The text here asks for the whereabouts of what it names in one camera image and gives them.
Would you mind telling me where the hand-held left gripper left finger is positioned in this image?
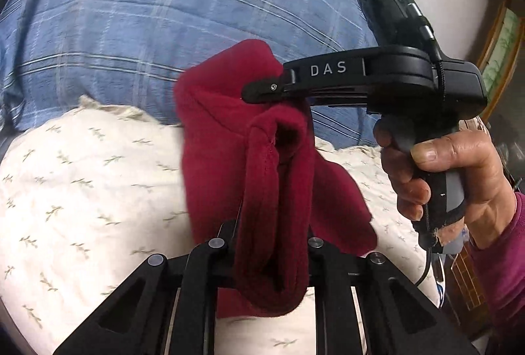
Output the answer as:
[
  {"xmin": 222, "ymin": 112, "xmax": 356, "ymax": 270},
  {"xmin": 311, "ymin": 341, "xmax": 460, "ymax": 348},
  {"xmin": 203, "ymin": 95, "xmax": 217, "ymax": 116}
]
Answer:
[{"xmin": 53, "ymin": 220, "xmax": 239, "ymax": 355}]

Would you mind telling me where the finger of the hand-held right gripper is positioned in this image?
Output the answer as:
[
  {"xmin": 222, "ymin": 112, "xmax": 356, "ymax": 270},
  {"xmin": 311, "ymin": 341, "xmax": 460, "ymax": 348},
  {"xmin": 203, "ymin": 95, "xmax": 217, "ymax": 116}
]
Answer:
[{"xmin": 241, "ymin": 47, "xmax": 367, "ymax": 108}]

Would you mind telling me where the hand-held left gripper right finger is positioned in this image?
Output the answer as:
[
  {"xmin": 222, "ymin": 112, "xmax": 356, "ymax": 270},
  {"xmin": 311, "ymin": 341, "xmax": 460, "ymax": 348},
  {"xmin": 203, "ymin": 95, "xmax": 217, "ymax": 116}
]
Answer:
[{"xmin": 305, "ymin": 236, "xmax": 477, "ymax": 355}]

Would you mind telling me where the dark red garment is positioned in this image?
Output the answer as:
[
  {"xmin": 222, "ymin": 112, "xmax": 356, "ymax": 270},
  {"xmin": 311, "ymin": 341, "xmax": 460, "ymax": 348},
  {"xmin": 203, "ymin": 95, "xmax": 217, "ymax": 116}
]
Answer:
[{"xmin": 173, "ymin": 38, "xmax": 378, "ymax": 318}]

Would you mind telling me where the person's right forearm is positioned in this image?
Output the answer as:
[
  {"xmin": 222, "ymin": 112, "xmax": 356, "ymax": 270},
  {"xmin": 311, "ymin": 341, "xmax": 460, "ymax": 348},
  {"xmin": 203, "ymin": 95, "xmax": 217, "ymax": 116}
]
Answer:
[{"xmin": 467, "ymin": 191, "xmax": 525, "ymax": 341}]

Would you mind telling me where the person's right hand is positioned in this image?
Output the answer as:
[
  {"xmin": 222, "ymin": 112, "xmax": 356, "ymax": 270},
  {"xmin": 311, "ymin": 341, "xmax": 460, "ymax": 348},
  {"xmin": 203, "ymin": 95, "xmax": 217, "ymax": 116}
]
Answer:
[{"xmin": 373, "ymin": 120, "xmax": 517, "ymax": 252}]

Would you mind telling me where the wooden framed picture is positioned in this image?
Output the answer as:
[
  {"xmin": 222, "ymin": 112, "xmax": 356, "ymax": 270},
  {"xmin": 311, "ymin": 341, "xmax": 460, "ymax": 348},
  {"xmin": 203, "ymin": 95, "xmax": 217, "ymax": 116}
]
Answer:
[{"xmin": 478, "ymin": 0, "xmax": 525, "ymax": 123}]

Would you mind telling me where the cream leaf-print blanket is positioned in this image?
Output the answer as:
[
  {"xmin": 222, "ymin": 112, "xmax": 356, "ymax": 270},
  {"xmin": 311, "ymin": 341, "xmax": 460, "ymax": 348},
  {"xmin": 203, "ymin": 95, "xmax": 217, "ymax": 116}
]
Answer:
[{"xmin": 0, "ymin": 94, "xmax": 444, "ymax": 355}]

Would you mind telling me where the black cable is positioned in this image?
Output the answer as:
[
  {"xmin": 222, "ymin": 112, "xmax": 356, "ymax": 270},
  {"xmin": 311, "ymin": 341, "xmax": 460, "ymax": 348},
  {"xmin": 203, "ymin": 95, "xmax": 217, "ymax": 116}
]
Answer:
[{"xmin": 412, "ymin": 242, "xmax": 436, "ymax": 287}]

